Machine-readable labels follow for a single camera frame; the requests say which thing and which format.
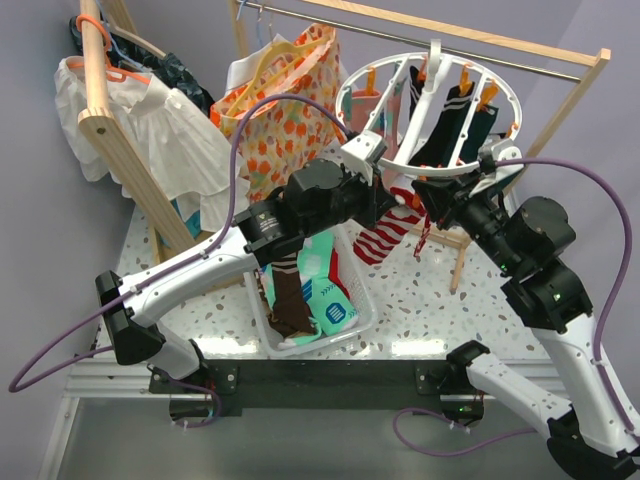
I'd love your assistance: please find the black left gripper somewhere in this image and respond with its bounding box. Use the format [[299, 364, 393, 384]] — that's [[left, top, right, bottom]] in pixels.
[[303, 162, 400, 239]]

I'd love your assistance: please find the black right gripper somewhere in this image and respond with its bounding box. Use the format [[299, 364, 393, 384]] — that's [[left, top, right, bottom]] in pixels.
[[410, 162, 519, 271]]

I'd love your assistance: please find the white round sock hanger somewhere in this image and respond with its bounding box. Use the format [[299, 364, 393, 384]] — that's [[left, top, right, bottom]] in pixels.
[[335, 40, 523, 182]]

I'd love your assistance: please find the red white striped sock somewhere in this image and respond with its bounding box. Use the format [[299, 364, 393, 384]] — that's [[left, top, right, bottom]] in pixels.
[[413, 203, 431, 260]]

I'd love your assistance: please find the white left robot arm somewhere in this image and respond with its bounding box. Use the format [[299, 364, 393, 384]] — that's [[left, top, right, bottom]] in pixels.
[[95, 159, 397, 392]]

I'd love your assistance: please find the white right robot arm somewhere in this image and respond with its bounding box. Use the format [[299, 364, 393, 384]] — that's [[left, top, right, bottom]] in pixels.
[[412, 175, 639, 479]]

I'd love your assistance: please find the yellow plastic hanger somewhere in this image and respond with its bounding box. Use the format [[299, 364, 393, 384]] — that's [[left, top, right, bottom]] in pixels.
[[227, 38, 334, 117]]

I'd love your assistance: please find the orange plastic hanger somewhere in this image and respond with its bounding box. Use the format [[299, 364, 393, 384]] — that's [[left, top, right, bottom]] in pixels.
[[75, 14, 150, 85]]

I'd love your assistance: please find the black striped sock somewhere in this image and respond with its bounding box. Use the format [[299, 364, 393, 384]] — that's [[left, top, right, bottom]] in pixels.
[[409, 81, 475, 167], [399, 64, 429, 156]]

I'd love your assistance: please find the white plastic basket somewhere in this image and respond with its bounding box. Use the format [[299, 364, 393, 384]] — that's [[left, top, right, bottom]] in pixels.
[[244, 225, 378, 359]]

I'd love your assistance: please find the pink patterned sock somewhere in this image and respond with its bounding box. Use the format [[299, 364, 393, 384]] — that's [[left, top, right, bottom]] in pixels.
[[343, 89, 402, 160]]

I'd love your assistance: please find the mint green sock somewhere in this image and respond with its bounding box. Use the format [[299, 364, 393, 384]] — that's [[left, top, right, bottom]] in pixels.
[[260, 231, 358, 350]]

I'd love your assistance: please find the brown sock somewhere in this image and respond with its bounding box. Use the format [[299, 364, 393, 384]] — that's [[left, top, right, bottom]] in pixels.
[[271, 253, 316, 338]]

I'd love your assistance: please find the white ruffled dress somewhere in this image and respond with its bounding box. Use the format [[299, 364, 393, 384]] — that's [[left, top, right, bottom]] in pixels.
[[54, 56, 250, 232]]

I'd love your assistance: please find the wooden left clothes rack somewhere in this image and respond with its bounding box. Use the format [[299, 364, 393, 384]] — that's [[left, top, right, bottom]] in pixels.
[[78, 1, 196, 262]]

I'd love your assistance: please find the wooden clothes rack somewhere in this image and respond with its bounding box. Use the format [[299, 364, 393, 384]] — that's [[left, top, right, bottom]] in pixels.
[[227, 1, 611, 294], [78, 1, 196, 262]]

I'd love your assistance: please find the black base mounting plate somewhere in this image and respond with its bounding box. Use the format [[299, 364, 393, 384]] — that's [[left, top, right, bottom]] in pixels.
[[147, 339, 486, 429]]

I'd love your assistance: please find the wooden right clothes rack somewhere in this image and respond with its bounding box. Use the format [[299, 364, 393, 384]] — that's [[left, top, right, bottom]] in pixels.
[[227, 1, 611, 294]]

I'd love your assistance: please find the dark patterned garment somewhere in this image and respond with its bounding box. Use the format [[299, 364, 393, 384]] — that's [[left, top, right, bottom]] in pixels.
[[67, 14, 217, 117]]

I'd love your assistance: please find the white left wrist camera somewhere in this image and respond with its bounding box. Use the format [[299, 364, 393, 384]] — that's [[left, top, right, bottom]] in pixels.
[[339, 130, 387, 185]]

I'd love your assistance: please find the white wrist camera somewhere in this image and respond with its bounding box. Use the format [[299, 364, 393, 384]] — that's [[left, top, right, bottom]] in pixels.
[[339, 130, 387, 185], [471, 138, 522, 198]]

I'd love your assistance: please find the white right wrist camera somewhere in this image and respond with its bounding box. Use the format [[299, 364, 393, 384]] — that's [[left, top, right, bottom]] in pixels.
[[471, 138, 522, 198]]

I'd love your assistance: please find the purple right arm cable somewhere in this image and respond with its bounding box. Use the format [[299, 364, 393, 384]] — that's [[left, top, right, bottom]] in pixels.
[[487, 158, 636, 436]]

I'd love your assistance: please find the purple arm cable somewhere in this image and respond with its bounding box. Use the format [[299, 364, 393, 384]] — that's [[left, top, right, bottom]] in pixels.
[[8, 94, 356, 394], [487, 158, 636, 436]]

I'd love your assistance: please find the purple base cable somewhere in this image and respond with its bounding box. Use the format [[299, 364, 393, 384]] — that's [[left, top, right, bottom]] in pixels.
[[392, 407, 536, 459]]

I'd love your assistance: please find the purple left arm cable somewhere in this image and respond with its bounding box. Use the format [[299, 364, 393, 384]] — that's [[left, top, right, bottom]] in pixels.
[[8, 94, 356, 394]]

